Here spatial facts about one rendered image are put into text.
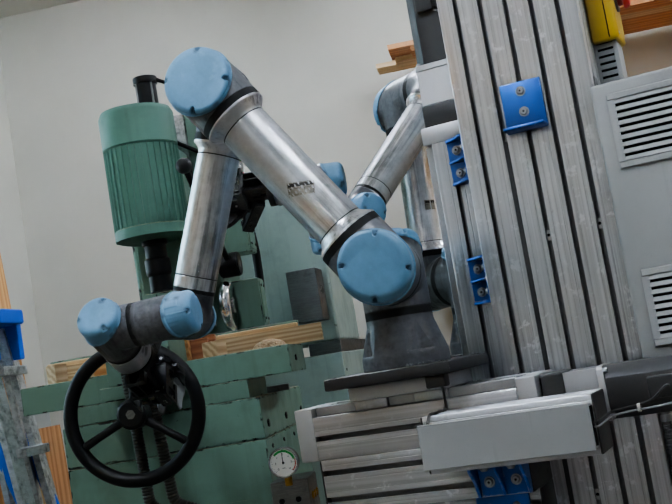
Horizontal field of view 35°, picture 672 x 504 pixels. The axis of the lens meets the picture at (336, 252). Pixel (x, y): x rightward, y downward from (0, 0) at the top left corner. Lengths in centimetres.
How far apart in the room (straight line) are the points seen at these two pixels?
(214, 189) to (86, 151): 322
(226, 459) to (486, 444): 84
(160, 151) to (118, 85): 262
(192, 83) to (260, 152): 16
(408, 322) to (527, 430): 31
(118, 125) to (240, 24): 255
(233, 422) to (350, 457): 53
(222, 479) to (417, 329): 70
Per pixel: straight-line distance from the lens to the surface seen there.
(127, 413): 216
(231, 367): 231
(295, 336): 244
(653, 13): 456
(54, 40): 528
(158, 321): 178
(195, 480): 235
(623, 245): 184
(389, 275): 166
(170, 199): 248
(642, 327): 184
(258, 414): 230
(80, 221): 507
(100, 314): 180
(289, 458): 224
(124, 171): 249
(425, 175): 243
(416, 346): 180
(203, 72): 177
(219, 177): 190
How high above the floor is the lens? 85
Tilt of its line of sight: 6 degrees up
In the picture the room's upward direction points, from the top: 10 degrees counter-clockwise
